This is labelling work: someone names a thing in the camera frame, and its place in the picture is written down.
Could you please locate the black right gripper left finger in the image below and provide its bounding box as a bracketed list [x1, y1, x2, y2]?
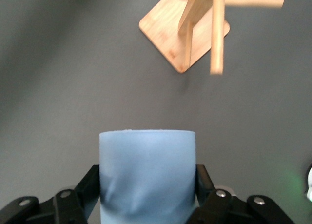
[0, 164, 101, 224]

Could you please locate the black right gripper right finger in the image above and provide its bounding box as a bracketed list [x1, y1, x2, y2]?
[187, 164, 295, 224]

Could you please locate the light blue cup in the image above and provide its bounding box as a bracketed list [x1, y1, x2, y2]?
[99, 129, 197, 224]

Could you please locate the dark grey table mat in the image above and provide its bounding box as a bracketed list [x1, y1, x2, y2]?
[0, 0, 312, 224]

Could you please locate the wooden mug tree stand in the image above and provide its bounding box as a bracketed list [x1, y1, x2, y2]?
[138, 0, 285, 75]

